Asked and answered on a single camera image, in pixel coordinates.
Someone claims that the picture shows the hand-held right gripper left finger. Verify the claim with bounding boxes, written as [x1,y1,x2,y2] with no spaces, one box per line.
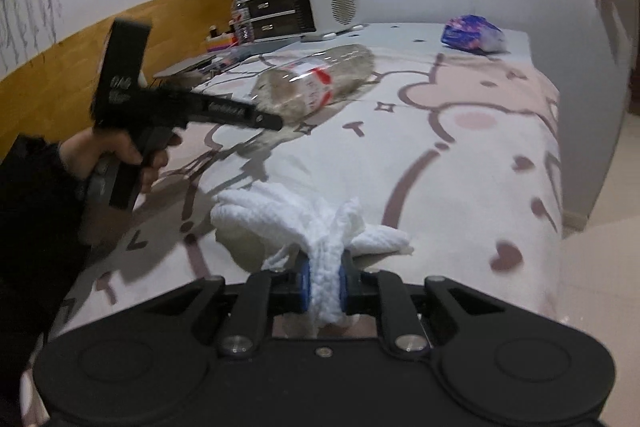
[145,257,311,359]

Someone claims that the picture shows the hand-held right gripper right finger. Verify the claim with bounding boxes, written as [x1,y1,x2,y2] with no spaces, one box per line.
[338,257,506,355]

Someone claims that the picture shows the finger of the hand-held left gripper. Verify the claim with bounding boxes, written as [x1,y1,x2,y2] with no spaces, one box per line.
[175,88,285,131]

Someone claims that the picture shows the white tissue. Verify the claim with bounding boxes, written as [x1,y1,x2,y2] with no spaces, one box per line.
[210,184,415,327]

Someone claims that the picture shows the clear plastic bottle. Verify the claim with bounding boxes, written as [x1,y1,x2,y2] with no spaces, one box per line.
[250,43,376,128]

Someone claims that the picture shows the person's left forearm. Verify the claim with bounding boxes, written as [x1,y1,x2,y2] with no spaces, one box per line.
[0,134,96,408]

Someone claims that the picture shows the person's left hand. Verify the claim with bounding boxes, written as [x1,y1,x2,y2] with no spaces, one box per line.
[57,127,182,195]

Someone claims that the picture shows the grey flat board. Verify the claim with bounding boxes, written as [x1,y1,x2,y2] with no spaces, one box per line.
[152,54,216,80]

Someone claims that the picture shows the pink organizer tray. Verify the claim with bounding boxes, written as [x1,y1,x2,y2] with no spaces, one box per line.
[206,26,238,54]

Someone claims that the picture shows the small labelled water bottle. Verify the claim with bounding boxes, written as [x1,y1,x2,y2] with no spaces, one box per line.
[231,0,253,45]

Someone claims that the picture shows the drawer unit with glass tank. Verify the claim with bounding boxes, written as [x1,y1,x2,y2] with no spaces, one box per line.
[232,0,321,42]

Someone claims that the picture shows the white fan heater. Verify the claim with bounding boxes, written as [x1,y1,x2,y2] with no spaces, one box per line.
[290,0,366,42]

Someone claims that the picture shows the pink printed blanket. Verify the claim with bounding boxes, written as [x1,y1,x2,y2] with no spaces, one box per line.
[20,24,563,427]

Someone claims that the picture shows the purple snack bag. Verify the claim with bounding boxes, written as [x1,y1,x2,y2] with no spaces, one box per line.
[441,14,507,54]

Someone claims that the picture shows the grey table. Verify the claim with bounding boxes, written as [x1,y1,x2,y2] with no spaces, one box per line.
[280,21,631,238]

